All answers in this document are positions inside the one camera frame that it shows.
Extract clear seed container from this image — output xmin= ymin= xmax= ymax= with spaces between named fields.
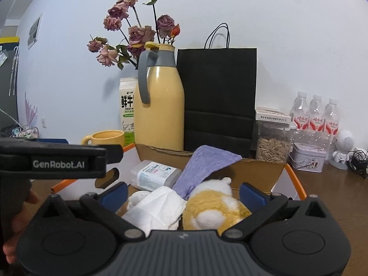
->
xmin=256 ymin=121 xmax=296 ymax=163

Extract yellow white plush alpaca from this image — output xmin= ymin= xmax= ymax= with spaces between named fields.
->
xmin=182 ymin=177 xmax=251 ymax=234

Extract white milk carton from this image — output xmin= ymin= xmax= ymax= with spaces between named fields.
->
xmin=119 ymin=77 xmax=138 ymax=146

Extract white tissue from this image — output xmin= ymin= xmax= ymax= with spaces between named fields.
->
xmin=122 ymin=186 xmax=187 ymax=237

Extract white round disc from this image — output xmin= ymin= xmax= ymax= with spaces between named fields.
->
xmin=127 ymin=191 xmax=150 ymax=211

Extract small white robot figure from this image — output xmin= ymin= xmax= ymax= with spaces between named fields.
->
xmin=330 ymin=130 xmax=355 ymax=170

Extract tangled cables pile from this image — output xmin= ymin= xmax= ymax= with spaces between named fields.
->
xmin=346 ymin=148 xmax=368 ymax=180

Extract small printed tin box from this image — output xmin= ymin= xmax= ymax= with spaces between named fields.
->
xmin=289 ymin=143 xmax=327 ymax=173

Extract red orange cardboard box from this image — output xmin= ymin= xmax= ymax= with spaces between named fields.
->
xmin=51 ymin=144 xmax=307 ymax=200

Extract water bottle right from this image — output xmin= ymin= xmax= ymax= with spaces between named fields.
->
xmin=324 ymin=98 xmax=340 ymax=162

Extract clear cotton swab box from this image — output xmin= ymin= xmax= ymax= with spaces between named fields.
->
xmin=130 ymin=160 xmax=182 ymax=192

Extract white flat box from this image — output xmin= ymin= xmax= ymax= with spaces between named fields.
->
xmin=255 ymin=106 xmax=291 ymax=124

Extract yellow thermos jug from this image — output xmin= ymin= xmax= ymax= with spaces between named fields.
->
xmin=134 ymin=42 xmax=185 ymax=151

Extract person left hand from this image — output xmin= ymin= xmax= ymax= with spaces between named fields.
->
xmin=3 ymin=190 xmax=40 ymax=264

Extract water bottle middle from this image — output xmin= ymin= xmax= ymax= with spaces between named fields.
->
xmin=308 ymin=95 xmax=324 ymax=146

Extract dried rose bouquet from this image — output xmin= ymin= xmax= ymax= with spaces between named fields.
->
xmin=87 ymin=0 xmax=181 ymax=70

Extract yellow ceramic mug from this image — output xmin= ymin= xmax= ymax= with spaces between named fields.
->
xmin=81 ymin=130 xmax=125 ymax=147

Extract water bottle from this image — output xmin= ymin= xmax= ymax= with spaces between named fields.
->
xmin=289 ymin=92 xmax=309 ymax=143
xmin=308 ymin=95 xmax=324 ymax=146
xmin=324 ymin=98 xmax=340 ymax=162

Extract water bottle left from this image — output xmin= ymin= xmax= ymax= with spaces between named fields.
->
xmin=289 ymin=92 xmax=309 ymax=143

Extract black paper bag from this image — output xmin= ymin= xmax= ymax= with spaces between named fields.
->
xmin=176 ymin=23 xmax=258 ymax=158

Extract purple cloth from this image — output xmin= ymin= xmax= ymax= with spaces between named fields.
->
xmin=172 ymin=145 xmax=242 ymax=200

